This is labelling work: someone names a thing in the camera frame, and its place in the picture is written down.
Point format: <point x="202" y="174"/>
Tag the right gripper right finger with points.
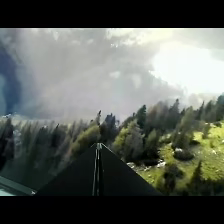
<point x="121" y="180"/>

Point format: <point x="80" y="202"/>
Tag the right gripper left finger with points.
<point x="78" y="178"/>

